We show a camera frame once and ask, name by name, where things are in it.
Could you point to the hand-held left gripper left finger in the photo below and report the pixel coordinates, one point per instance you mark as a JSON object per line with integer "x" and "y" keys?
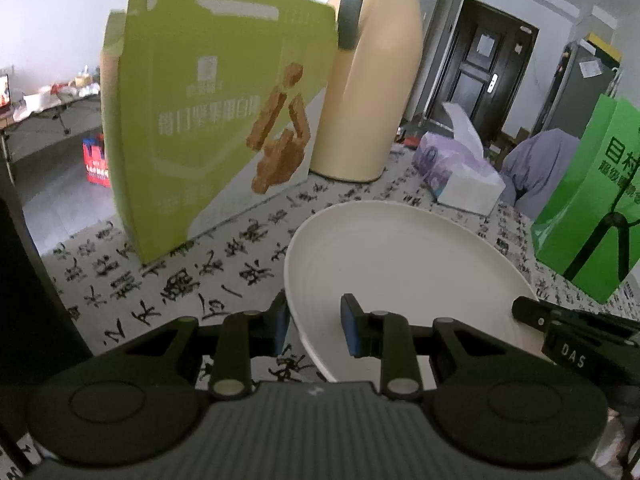
{"x": 281, "y": 327}

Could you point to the green paper bag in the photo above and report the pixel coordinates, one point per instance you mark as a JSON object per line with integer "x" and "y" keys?
{"x": 590, "y": 210}

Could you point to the yellow box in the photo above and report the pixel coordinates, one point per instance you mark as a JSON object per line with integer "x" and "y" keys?
{"x": 605, "y": 46}

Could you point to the black paper bag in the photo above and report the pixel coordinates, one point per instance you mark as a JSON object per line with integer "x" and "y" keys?
{"x": 30, "y": 285}

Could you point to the beige thermos jug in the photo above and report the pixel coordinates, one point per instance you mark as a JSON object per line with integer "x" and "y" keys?
{"x": 370, "y": 85}

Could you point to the dark entrance door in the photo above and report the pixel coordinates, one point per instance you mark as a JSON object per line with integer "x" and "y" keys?
{"x": 480, "y": 85}

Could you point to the grey refrigerator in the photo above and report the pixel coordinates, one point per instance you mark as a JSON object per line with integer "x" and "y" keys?
{"x": 585, "y": 100}

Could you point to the red shopping bag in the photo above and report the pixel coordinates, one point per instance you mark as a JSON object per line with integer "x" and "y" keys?
{"x": 97, "y": 160}

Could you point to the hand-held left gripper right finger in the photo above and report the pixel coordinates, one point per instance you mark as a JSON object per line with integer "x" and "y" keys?
{"x": 348, "y": 325}

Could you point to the purple tissue pack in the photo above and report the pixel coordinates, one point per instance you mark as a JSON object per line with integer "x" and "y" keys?
{"x": 460, "y": 180}

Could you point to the cluttered low table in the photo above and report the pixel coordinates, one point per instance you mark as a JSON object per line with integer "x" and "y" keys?
{"x": 60, "y": 105}

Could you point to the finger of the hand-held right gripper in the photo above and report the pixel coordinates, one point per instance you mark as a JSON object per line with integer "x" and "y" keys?
{"x": 530, "y": 312}

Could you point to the white plate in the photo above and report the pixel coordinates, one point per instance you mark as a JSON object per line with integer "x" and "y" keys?
{"x": 400, "y": 260}

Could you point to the yellow-green snack box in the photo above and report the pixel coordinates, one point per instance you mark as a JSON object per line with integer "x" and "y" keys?
{"x": 200, "y": 110}

